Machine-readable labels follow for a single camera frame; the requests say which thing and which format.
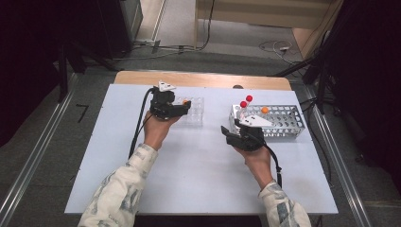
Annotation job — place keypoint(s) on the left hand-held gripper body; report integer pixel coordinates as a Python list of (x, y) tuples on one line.
[(162, 105)]

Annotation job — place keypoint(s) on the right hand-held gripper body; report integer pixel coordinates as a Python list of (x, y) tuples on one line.
[(249, 140)]

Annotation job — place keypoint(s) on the orange-capped test tube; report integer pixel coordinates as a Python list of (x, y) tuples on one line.
[(185, 101), (265, 109)]

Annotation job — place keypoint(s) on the clear plastic test tube rack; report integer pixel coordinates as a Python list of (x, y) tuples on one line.
[(196, 110)]

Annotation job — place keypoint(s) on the metal test tube rack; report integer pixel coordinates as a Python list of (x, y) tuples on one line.
[(287, 121)]

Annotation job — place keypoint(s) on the person's right hand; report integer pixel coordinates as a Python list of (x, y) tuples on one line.
[(258, 164)]

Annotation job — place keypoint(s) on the person's left hand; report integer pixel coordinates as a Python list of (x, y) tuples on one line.
[(156, 130)]

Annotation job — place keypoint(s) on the red-capped test tube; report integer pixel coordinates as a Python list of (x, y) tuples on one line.
[(243, 104), (249, 98)]

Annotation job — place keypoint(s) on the dark round table grommet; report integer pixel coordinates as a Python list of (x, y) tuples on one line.
[(238, 87)]

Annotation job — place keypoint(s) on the black metal stand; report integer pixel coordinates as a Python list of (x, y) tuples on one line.
[(63, 78), (321, 91)]

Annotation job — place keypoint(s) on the person's dark clothing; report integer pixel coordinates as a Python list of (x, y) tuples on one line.
[(201, 222)]

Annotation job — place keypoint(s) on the dark grey cabinet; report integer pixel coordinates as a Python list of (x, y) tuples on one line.
[(113, 25)]

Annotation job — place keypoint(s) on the beige wooden furniture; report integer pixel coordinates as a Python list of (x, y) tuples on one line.
[(268, 15)]

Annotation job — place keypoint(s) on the dark curtain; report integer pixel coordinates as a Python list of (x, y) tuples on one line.
[(28, 63), (372, 78)]

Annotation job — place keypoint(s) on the aluminium floor rail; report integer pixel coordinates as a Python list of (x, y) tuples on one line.
[(351, 189), (31, 156)]

